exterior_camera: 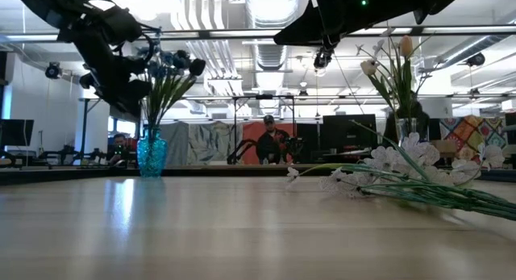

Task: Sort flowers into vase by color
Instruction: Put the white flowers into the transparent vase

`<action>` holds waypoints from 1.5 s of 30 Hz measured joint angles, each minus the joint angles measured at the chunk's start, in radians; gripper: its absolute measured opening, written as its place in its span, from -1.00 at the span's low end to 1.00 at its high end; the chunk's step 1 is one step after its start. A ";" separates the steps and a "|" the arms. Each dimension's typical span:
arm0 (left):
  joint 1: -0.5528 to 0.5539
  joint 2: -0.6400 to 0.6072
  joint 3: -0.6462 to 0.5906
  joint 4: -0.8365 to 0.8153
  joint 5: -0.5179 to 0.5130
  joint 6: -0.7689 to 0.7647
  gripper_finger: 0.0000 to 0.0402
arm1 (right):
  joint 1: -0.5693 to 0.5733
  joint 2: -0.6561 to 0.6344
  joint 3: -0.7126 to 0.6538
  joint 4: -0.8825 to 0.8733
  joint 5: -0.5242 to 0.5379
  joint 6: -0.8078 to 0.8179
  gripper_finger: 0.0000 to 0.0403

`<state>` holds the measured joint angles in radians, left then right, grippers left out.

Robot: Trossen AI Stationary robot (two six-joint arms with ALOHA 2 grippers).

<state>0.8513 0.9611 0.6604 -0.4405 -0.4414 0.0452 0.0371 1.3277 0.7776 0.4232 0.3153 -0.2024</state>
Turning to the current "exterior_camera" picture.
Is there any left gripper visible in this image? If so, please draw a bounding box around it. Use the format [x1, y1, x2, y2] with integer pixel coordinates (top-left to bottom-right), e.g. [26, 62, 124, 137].
[74, 31, 158, 120]

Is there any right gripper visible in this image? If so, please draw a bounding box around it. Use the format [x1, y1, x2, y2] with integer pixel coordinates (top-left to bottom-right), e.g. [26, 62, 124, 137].
[273, 0, 406, 48]

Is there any sparse blue flower spray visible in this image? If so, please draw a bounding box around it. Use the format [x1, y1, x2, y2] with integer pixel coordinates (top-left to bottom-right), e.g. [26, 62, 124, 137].
[135, 29, 162, 130]

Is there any dense blue flower bunch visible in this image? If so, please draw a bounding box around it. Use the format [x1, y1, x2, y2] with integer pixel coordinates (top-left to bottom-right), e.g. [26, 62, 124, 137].
[143, 49, 178, 132]

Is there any cream artificial tulip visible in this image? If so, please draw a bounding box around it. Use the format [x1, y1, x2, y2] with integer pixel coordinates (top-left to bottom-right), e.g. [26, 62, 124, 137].
[360, 58, 404, 122]

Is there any pale pink flower spray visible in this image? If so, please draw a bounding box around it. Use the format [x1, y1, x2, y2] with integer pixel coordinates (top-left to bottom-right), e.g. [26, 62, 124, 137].
[354, 24, 439, 119]

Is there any peach artificial tulip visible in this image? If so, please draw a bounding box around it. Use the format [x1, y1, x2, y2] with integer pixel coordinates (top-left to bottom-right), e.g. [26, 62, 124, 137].
[397, 35, 416, 122]

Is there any blue glass vase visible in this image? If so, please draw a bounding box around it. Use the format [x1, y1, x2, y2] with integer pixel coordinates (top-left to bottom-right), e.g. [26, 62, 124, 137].
[136, 127, 169, 178]

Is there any clear glass vase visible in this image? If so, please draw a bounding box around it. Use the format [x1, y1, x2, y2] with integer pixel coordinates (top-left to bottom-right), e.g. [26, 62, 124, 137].
[393, 116, 419, 147]

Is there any person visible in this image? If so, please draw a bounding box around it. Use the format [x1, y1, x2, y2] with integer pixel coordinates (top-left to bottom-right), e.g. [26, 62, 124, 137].
[256, 115, 292, 165]
[105, 133, 136, 167]
[381, 101, 431, 146]

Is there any black ceiling spotlight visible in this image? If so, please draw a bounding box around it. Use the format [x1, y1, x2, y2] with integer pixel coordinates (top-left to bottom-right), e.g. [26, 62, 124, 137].
[44, 61, 62, 80]
[466, 52, 487, 68]

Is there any grey curtain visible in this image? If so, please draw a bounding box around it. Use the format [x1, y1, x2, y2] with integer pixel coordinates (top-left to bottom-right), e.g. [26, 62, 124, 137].
[160, 120, 194, 165]

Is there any black computer monitor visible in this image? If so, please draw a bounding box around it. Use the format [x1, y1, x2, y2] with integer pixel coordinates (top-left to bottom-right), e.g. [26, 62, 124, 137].
[0, 118, 35, 148]

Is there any red curtain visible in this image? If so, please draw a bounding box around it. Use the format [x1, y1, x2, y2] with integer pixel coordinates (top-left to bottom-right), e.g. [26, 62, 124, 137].
[240, 121, 299, 165]

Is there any floral patterned curtain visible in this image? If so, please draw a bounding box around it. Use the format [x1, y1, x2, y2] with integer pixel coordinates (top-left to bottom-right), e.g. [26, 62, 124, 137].
[189, 121, 243, 165]

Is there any white flower spray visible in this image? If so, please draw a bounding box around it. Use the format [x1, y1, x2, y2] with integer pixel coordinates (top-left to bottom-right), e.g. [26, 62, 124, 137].
[285, 119, 516, 224]

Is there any colourful patchwork quilt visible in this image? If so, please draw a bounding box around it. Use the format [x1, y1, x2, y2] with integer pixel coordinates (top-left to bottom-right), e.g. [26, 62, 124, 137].
[438, 114, 510, 153]

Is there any silver ceiling air duct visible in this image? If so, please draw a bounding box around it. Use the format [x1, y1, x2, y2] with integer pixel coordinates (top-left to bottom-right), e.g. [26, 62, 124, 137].
[243, 0, 302, 73]

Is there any overhead camera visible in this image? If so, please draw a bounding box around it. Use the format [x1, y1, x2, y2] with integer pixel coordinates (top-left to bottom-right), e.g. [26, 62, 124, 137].
[312, 45, 335, 70]

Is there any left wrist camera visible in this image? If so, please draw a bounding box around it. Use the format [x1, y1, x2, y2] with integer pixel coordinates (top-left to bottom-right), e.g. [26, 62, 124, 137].
[94, 4, 144, 45]

